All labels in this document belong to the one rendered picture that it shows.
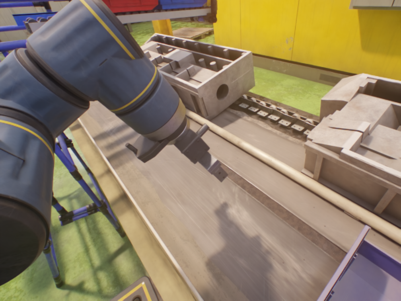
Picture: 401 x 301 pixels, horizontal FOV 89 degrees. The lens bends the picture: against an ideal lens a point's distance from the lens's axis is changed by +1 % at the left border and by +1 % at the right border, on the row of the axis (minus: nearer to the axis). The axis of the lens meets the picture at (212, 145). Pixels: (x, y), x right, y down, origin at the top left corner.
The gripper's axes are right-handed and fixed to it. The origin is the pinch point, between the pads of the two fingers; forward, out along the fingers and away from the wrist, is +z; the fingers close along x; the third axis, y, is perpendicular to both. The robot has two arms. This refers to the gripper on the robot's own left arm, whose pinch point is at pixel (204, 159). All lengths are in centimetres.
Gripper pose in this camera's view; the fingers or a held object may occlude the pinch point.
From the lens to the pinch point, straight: 54.1
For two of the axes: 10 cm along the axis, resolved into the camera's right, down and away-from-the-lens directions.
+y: 6.8, -7.2, 1.0
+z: 4.5, 5.3, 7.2
